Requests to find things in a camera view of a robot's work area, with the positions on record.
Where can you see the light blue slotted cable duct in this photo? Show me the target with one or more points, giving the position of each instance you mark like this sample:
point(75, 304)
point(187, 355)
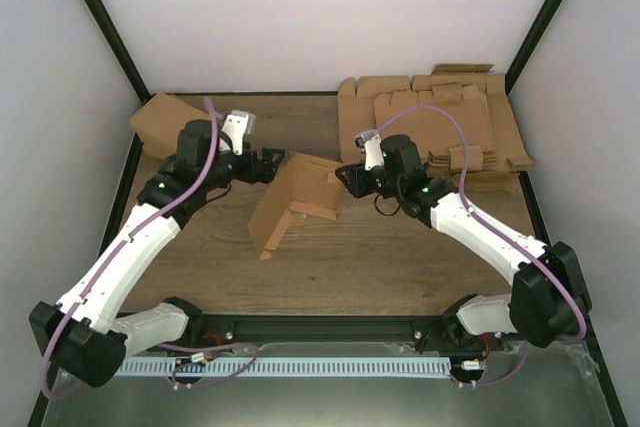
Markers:
point(290, 367)

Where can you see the stack of folded cardboard boxes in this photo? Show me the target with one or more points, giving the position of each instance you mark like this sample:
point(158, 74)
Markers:
point(159, 122)

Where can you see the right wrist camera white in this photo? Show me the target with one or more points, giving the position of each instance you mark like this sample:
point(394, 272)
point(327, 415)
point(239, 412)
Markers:
point(369, 143)

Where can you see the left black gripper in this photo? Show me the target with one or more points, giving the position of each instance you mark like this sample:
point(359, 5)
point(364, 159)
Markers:
point(267, 173)

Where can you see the cardboard box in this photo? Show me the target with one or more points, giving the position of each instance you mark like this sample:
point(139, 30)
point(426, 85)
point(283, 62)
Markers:
point(305, 184)

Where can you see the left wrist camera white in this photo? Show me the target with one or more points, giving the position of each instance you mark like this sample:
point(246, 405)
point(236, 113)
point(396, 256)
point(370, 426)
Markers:
point(235, 127)

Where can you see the stack of flat cardboard blanks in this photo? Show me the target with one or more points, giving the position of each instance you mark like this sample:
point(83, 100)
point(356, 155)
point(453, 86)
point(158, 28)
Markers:
point(455, 103)

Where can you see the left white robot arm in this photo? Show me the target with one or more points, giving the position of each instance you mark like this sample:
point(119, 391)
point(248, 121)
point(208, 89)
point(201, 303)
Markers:
point(83, 332)

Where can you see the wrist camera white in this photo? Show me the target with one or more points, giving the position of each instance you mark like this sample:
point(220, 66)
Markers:
point(369, 143)
point(235, 127)

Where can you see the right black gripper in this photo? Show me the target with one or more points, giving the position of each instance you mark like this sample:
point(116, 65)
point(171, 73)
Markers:
point(358, 186)

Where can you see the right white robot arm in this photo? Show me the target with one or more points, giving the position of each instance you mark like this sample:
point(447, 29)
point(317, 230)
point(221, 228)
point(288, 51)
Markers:
point(548, 300)

